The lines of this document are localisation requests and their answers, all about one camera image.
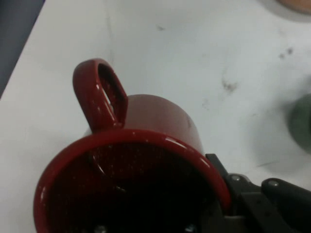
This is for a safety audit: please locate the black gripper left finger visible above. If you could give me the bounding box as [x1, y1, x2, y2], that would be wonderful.
[92, 208, 224, 233]

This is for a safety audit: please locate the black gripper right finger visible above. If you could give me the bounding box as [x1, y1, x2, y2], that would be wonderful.
[206, 153, 311, 233]

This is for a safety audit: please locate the red ceramic mug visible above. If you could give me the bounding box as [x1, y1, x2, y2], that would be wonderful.
[33, 58, 232, 233]

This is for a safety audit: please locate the dark green enamel mug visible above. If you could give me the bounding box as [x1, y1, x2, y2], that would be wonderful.
[288, 93, 311, 156]

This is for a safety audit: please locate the brown wooden mug tree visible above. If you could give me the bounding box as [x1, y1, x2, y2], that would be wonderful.
[276, 0, 311, 14]

